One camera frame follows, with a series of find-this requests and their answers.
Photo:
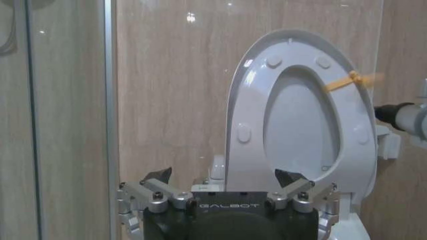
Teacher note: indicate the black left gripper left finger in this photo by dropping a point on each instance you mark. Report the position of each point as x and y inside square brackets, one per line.
[156, 175]

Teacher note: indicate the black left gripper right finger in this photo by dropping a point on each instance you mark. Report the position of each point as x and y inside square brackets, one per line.
[288, 178]

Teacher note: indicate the white toilet lid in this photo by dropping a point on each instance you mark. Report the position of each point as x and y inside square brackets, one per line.
[302, 117]

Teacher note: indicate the white toilet seat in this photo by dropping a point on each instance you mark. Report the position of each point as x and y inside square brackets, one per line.
[254, 112]

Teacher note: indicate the yellow zip tie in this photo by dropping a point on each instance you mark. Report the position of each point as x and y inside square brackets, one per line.
[338, 83]

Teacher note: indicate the white wall-mounted box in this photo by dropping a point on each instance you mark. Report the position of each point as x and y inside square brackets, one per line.
[388, 145]

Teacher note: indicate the glass partition with aluminium frame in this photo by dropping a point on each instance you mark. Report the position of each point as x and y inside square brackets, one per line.
[67, 120]

